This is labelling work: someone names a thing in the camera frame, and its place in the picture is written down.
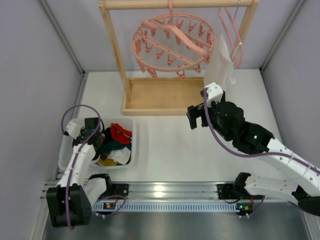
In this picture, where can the pink round clip hanger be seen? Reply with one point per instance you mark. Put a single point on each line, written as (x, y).
(173, 43)

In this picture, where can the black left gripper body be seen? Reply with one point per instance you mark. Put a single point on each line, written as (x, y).
(97, 149)

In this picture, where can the aluminium rail base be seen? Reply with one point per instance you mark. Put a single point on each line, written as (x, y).
(176, 197)

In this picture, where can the red sock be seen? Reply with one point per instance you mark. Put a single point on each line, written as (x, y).
(120, 134)

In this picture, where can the white folded sock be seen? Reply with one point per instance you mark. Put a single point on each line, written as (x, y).
(121, 156)

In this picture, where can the pink clothes hanger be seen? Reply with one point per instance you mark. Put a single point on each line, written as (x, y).
(233, 36)

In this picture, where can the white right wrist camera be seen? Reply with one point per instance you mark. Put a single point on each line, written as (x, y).
(212, 93)

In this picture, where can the white hanging cloth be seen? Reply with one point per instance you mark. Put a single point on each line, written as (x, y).
(220, 69)

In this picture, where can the dark green sock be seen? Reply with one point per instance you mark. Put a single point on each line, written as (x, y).
(113, 145)

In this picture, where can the white plastic basket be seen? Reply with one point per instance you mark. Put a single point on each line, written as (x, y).
(128, 123)

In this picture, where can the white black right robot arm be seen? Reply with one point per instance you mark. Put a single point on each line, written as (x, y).
(252, 141)

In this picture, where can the yellow sock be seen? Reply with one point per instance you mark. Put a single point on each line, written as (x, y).
(107, 162)

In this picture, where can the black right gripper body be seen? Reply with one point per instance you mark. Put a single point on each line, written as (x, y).
(200, 114)

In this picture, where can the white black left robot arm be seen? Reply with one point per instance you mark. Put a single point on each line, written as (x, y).
(70, 202)

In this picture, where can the wooden clothes rack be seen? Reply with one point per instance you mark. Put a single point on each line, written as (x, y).
(168, 94)

